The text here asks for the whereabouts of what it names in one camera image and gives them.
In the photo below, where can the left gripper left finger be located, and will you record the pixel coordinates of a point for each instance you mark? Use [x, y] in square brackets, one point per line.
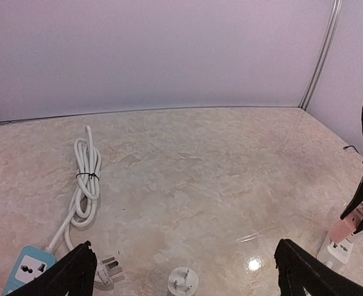
[73, 274]

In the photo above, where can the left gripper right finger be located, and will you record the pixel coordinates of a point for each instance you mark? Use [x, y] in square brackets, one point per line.
[301, 273]

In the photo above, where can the pink small charger plug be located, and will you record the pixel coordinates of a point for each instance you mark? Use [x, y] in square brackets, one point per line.
[345, 228]

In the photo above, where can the white power strip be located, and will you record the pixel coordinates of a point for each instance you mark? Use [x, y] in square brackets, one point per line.
[334, 256]

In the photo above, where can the teal power strip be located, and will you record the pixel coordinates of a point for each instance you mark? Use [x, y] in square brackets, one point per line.
[31, 263]

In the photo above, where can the white round plug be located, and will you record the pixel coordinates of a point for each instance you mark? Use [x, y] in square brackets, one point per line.
[183, 281]

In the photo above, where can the right aluminium corner post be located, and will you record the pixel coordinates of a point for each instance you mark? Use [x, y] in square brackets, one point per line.
[323, 53]

